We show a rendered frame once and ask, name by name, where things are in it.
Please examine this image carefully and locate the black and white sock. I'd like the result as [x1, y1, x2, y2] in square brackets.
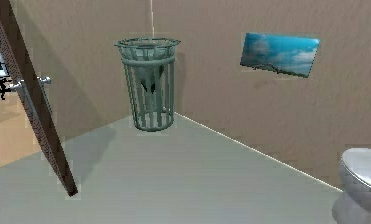
[134, 65, 166, 95]

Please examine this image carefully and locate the green slatted bin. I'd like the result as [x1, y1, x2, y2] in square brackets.
[114, 37, 182, 132]

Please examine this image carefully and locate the brown room door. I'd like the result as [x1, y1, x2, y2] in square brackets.
[0, 0, 79, 198]

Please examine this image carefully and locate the black chair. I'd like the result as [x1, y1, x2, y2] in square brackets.
[0, 53, 14, 101]

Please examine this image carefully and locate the white toilet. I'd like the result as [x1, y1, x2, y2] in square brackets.
[331, 147, 371, 224]

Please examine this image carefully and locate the blue sky wall picture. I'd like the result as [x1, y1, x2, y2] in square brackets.
[239, 32, 321, 79]

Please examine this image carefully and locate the silver door handle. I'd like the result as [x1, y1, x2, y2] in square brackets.
[6, 76, 53, 116]

